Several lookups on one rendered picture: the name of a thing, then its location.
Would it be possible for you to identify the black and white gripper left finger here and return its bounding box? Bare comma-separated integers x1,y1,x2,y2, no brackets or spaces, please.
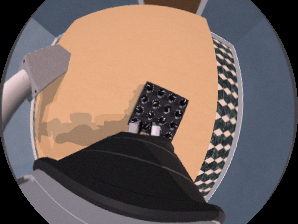
128,120,143,134

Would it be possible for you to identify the black knob box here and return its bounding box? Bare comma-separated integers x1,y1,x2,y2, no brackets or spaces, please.
127,81,189,142

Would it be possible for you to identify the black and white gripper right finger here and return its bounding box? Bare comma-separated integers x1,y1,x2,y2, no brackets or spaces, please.
150,122,160,136

